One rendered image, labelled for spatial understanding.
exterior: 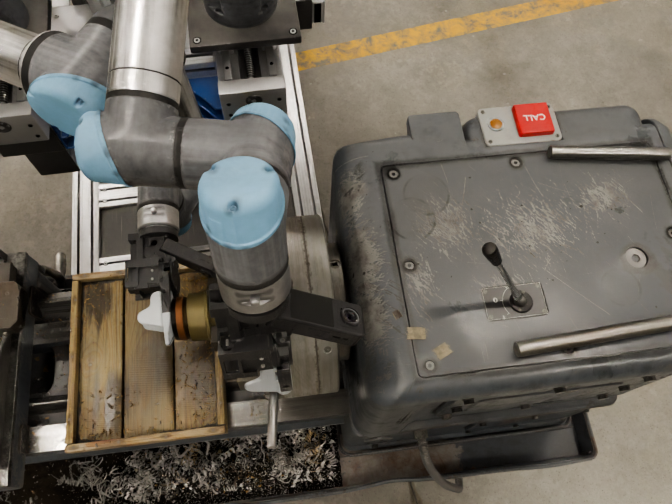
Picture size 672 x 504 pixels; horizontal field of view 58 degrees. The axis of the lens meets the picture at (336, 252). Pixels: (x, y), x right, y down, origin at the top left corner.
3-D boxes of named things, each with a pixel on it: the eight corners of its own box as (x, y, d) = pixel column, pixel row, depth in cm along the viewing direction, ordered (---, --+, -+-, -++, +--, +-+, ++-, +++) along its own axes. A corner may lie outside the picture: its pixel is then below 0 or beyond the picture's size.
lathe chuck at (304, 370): (300, 247, 127) (298, 187, 97) (317, 400, 117) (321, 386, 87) (257, 251, 126) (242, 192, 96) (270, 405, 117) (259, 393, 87)
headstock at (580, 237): (574, 199, 142) (663, 94, 106) (639, 402, 124) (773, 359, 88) (325, 223, 137) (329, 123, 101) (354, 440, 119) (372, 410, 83)
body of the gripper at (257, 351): (224, 331, 75) (208, 268, 66) (293, 323, 76) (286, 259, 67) (225, 385, 70) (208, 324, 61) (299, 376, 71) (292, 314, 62)
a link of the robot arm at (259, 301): (285, 232, 64) (292, 291, 58) (288, 261, 67) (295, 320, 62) (214, 239, 63) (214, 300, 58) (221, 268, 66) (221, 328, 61)
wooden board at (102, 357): (218, 266, 132) (216, 259, 128) (228, 435, 118) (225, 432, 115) (78, 280, 130) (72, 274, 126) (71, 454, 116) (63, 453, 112)
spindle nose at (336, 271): (334, 260, 121) (340, 225, 101) (348, 365, 114) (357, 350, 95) (320, 262, 120) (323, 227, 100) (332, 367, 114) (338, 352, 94)
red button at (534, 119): (542, 108, 105) (546, 101, 103) (551, 137, 103) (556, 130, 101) (509, 111, 105) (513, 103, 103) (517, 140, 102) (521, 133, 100)
